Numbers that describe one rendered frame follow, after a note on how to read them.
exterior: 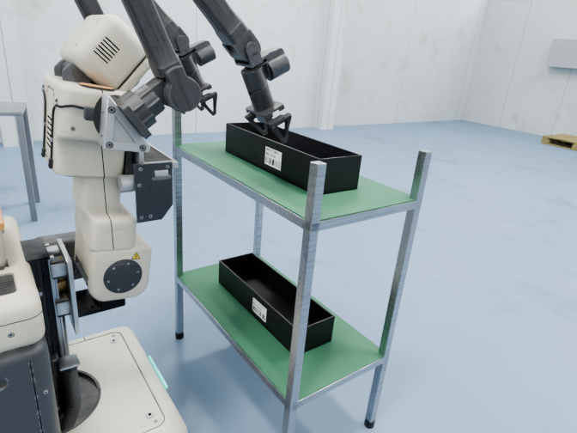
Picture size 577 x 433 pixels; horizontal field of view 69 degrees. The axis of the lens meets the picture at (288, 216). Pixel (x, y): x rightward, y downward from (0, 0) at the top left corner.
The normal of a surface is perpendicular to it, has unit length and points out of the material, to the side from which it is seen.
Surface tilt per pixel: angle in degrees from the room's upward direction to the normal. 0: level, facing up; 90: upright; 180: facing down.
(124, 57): 90
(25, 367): 90
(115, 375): 0
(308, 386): 0
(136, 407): 0
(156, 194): 90
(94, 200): 90
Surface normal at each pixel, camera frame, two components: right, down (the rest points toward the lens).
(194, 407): 0.08, -0.93
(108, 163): 0.58, 0.35
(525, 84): -0.80, 0.16
